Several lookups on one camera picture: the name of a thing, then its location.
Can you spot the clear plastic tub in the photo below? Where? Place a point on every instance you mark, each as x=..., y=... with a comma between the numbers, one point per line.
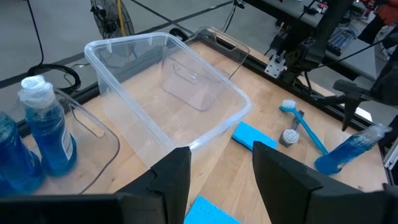
x=155, y=102

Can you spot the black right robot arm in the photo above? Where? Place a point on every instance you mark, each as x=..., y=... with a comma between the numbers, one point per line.
x=329, y=25

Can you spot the grey side desk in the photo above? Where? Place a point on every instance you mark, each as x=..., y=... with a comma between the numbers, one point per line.
x=289, y=12

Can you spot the grey metal spoon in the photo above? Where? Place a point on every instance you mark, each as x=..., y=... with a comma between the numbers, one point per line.
x=288, y=137

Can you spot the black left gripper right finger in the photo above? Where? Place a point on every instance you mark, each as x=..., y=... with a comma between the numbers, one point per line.
x=295, y=199

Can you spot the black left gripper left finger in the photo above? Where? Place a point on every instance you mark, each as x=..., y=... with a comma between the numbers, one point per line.
x=140, y=205

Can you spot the black keyboard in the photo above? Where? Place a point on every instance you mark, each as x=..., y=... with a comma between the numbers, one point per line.
x=339, y=42

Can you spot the blue cellulose sponge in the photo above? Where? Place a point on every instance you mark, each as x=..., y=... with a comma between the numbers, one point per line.
x=208, y=213
x=253, y=135

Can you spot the blue water bottles pack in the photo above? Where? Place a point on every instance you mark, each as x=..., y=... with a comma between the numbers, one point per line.
x=93, y=155

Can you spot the blue dish brush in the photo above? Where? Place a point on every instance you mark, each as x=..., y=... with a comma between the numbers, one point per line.
x=308, y=130

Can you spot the black floor fan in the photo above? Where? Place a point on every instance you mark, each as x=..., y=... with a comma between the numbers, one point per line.
x=109, y=18

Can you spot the white mounting bracket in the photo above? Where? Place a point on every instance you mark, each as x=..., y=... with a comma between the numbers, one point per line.
x=275, y=67

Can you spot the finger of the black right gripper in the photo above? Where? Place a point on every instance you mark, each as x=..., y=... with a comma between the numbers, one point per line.
x=391, y=135
x=349, y=93

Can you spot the blue Dawn dish soap bottle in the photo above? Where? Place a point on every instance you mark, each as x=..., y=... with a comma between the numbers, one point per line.
x=18, y=161
x=49, y=140
x=345, y=155

